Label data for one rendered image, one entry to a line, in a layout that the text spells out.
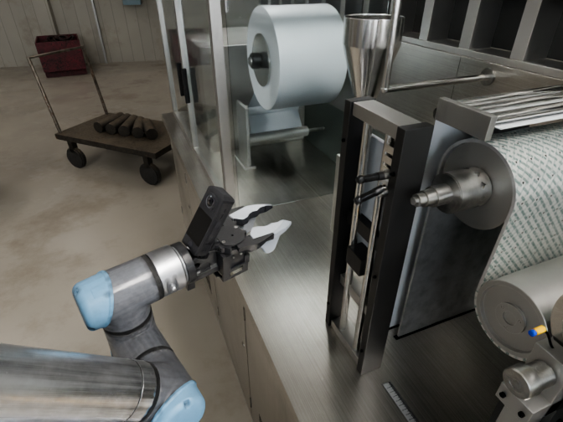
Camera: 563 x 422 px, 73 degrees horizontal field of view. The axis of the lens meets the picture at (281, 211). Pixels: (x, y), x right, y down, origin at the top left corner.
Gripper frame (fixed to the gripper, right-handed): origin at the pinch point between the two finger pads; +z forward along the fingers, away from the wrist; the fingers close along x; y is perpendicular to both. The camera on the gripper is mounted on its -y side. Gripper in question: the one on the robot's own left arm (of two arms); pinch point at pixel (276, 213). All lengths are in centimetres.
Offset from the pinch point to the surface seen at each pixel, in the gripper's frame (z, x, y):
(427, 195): 9.6, 21.7, -14.0
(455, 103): 17.6, 17.0, -24.7
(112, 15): 231, -796, 146
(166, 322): 4, -85, 136
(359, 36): 35.9, -18.0, -23.7
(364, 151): 11.0, 8.3, -14.3
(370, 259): 9.2, 16.5, 3.5
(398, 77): 68, -26, -7
